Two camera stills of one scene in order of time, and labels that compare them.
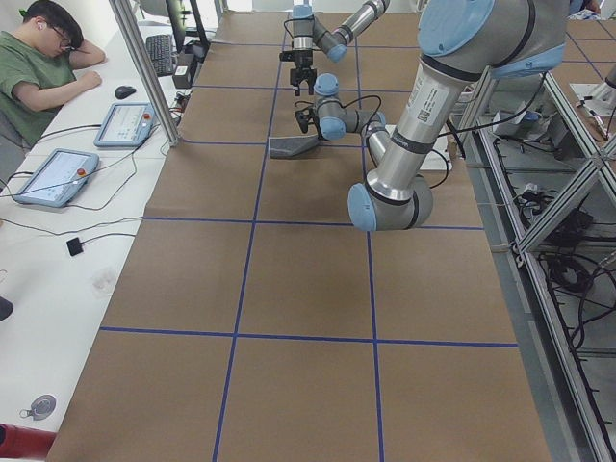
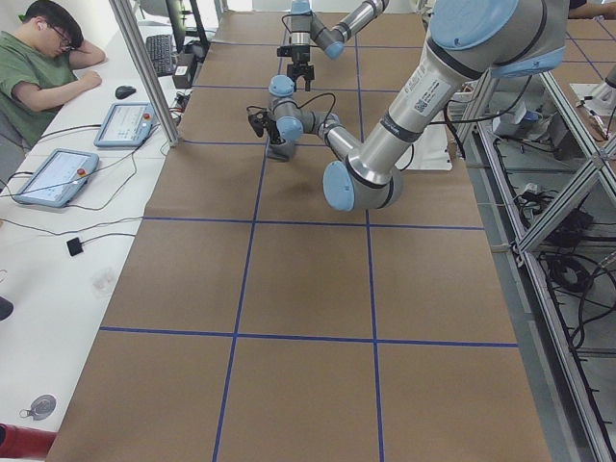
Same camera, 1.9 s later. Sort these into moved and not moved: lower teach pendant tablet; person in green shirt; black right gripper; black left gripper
Moved: black left gripper
Not moved: lower teach pendant tablet; person in green shirt; black right gripper
